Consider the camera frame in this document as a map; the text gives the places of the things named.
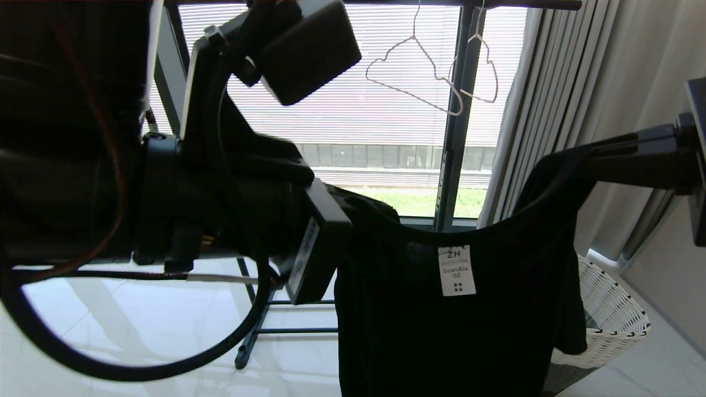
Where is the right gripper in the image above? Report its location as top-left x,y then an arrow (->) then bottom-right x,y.
585,77 -> 706,247

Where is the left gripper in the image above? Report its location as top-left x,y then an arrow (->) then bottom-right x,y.
185,132 -> 354,305

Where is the pink clothes hanger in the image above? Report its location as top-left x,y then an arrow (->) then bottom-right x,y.
450,0 -> 499,105
365,0 -> 464,117

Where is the black garment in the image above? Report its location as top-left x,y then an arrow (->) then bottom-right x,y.
325,130 -> 602,397

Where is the white laundry basket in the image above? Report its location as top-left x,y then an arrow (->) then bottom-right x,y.
543,254 -> 652,395

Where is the black clothes rack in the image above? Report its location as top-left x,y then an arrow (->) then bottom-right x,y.
163,0 -> 583,370

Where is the beige curtain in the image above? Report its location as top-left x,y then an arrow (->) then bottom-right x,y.
477,0 -> 706,260

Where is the window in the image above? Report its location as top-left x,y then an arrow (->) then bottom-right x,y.
146,0 -> 530,232

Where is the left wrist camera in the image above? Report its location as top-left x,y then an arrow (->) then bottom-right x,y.
181,0 -> 363,163

